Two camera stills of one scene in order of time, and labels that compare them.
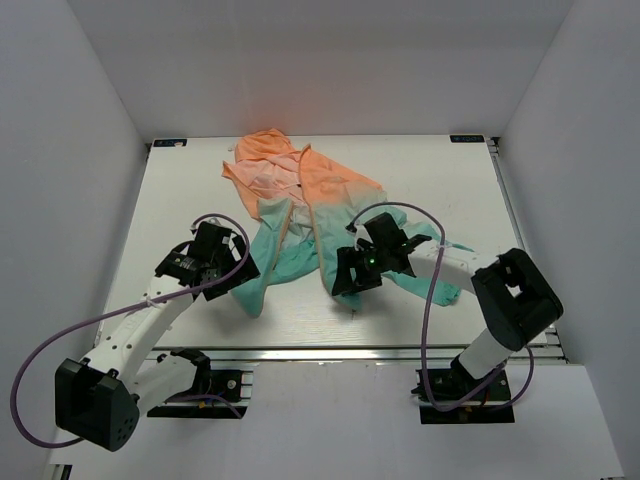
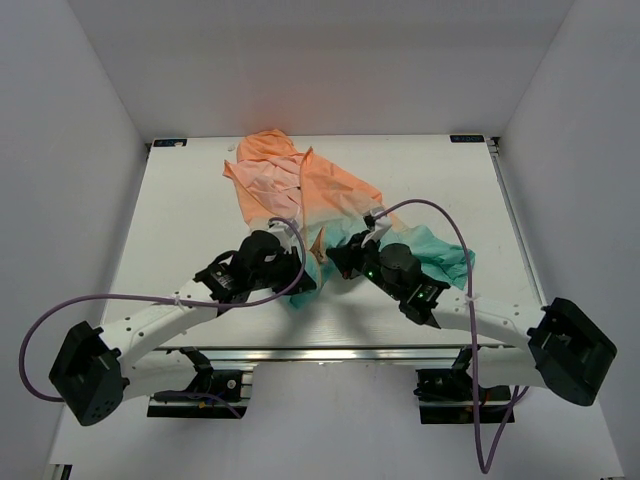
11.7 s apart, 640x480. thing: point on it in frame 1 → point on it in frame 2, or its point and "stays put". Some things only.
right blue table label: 467,138 stays put
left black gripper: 248,273 → 292,261
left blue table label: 169,142 stays put
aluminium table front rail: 358,354 stays put
